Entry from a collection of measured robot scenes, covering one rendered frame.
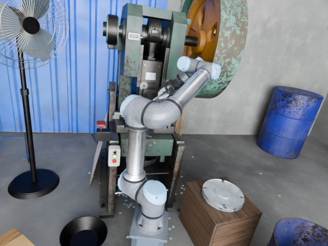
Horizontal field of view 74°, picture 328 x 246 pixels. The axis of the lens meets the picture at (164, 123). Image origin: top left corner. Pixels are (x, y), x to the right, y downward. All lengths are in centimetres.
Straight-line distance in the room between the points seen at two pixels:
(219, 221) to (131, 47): 122
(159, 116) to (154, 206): 44
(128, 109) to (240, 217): 103
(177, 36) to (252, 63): 203
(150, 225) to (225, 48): 104
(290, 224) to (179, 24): 140
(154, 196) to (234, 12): 109
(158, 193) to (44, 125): 223
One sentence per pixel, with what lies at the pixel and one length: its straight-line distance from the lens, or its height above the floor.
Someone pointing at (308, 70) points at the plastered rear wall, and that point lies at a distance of 413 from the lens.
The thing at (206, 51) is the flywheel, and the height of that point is 128.
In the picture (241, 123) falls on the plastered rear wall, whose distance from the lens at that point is 369.
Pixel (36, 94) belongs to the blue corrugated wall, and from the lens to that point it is 292.
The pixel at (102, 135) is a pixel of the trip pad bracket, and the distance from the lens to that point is 151.
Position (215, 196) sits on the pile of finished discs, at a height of 39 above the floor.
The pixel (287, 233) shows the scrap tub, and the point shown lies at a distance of 164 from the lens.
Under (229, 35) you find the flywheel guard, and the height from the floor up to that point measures 140.
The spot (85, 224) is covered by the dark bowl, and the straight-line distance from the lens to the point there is 182.
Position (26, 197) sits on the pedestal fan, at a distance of 213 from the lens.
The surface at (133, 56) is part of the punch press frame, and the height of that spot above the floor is 119.
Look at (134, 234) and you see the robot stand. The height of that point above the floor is 45.
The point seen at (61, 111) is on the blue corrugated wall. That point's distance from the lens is 296.
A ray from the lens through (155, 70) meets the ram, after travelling 159.
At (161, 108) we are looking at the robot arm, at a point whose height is 109.
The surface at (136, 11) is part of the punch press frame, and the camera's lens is 152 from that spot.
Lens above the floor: 137
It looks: 22 degrees down
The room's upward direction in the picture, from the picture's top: 8 degrees clockwise
